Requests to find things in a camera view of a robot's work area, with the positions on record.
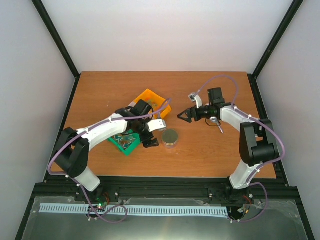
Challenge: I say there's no black frame post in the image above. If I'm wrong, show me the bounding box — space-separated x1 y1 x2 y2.
31 0 79 73
251 0 305 77

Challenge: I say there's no black aluminium rail base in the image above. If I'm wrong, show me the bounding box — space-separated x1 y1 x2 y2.
32 174 300 208

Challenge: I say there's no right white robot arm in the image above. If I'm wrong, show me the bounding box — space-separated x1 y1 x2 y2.
177 87 280 203

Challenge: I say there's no metal scoop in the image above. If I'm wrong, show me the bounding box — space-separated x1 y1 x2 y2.
209 117 224 134

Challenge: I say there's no left black frame post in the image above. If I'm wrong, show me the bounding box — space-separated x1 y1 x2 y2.
31 0 79 73

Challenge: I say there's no purple cable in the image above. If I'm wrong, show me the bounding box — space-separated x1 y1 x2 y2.
47 97 172 224
196 74 286 223

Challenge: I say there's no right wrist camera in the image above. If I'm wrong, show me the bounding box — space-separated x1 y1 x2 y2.
188 92 203 109

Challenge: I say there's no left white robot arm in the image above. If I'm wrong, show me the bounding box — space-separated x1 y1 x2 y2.
52 100 166 202

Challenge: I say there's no right black frame post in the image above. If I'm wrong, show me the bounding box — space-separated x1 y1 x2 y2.
251 0 305 77

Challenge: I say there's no green candy bin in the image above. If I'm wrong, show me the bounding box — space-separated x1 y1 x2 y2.
108 131 141 156

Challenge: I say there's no orange candy bin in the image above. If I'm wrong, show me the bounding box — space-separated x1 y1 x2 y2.
130 89 172 119

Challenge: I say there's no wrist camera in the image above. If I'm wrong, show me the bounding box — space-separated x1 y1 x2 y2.
147 119 167 132
188 92 203 109

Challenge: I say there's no white jar lid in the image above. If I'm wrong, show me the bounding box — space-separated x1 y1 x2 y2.
161 128 179 142

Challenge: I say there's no metal front plate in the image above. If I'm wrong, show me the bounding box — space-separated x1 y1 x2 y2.
17 197 314 240

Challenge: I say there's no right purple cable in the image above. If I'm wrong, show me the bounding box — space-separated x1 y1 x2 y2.
196 74 286 223

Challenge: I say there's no light blue cable duct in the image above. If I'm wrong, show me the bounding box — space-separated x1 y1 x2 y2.
38 203 228 218

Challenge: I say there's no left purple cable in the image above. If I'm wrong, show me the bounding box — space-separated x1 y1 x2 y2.
47 97 172 224

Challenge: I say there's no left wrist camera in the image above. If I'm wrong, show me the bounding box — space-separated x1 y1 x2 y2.
147 119 167 132

